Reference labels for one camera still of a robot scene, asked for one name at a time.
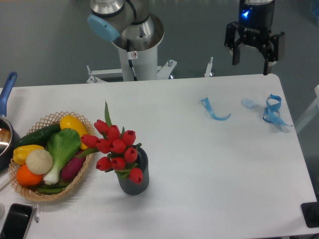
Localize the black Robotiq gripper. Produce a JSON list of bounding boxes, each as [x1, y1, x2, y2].
[[224, 0, 286, 75]]

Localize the red tulip bouquet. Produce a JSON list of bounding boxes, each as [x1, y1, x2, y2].
[[78, 104, 142, 173]]

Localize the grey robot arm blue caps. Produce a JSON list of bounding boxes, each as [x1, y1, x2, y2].
[[87, 0, 285, 75]]

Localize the dark grey ribbed vase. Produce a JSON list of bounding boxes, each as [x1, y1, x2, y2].
[[116, 148, 150, 195]]

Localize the pale blue bottle cap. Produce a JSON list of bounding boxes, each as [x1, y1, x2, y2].
[[241, 99, 255, 109]]

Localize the blue curved tape strip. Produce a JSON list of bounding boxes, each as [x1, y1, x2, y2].
[[199, 97, 231, 121]]

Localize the tangled blue ribbon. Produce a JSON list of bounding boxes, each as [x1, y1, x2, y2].
[[262, 94, 293, 128]]

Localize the black device at table edge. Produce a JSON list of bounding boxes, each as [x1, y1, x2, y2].
[[301, 202, 319, 228]]

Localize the yellow toy squash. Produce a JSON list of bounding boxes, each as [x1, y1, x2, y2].
[[59, 115, 88, 150]]

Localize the green toy bok choy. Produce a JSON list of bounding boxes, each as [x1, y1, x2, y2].
[[43, 128, 81, 185]]

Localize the purple toy sweet potato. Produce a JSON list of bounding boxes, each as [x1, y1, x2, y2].
[[61, 150, 86, 182]]

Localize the green toy cucumber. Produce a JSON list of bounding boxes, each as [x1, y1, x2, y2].
[[16, 124, 61, 146]]

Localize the cream toy steamed bun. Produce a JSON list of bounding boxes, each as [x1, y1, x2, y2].
[[25, 149, 53, 175]]

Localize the green toy pea pods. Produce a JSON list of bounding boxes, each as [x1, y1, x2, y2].
[[36, 183, 69, 195]]

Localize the yellow toy bell pepper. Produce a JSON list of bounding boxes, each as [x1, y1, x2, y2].
[[13, 144, 44, 165]]

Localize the orange toy fruit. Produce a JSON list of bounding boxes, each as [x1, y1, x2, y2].
[[16, 165, 43, 186]]

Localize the woven wicker basket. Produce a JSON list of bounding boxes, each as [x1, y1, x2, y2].
[[8, 112, 95, 202]]

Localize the small clear clip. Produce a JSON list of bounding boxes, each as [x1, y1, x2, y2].
[[34, 204, 40, 223]]

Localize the black smartphone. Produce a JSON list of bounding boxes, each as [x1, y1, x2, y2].
[[0, 203, 33, 239]]

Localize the white metal mounting frame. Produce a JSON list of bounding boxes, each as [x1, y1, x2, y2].
[[86, 56, 214, 84]]

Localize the white frame at right edge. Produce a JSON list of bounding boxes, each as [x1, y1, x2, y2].
[[295, 85, 319, 134]]

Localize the dark saucepan blue handle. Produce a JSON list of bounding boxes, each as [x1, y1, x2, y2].
[[0, 72, 20, 170]]

